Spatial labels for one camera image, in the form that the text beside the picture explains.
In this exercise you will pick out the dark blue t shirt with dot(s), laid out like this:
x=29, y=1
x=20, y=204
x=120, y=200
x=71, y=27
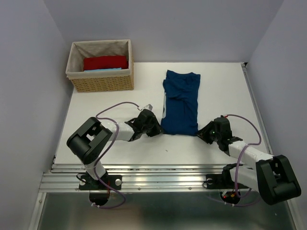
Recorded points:
x=180, y=109

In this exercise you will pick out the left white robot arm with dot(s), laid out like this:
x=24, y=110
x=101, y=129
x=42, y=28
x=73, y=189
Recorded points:
x=89, y=140

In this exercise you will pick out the aluminium rail frame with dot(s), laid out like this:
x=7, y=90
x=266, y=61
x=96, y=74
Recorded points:
x=164, y=163

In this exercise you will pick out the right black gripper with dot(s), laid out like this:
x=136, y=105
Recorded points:
x=202, y=133

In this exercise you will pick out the rolled red t shirt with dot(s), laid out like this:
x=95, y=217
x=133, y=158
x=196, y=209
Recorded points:
x=105, y=62

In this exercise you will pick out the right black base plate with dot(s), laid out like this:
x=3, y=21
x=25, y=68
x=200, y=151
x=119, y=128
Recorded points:
x=221, y=181

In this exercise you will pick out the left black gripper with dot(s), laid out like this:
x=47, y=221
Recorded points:
x=157, y=129

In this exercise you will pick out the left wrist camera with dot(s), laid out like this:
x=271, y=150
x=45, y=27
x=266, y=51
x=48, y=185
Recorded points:
x=148, y=107

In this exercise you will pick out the wicker basket with liner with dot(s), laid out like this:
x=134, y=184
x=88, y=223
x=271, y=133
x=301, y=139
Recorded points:
x=100, y=81

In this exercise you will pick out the rolled light blue t shirt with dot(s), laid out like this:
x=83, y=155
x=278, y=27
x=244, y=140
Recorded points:
x=95, y=70

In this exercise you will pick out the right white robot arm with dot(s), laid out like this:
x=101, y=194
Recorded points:
x=271, y=176

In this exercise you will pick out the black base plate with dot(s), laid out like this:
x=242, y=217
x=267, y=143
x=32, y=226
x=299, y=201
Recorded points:
x=221, y=181
x=87, y=183

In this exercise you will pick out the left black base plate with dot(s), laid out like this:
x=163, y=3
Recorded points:
x=87, y=183

